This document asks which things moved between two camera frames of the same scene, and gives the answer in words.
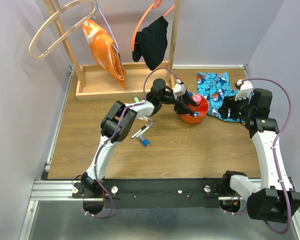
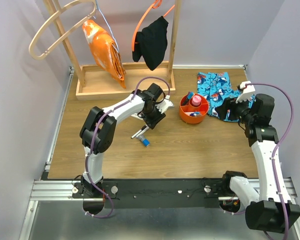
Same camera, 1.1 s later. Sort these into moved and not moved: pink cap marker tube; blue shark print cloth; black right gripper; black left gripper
Moved: black left gripper
Not moved: blue shark print cloth; pink cap marker tube; black right gripper
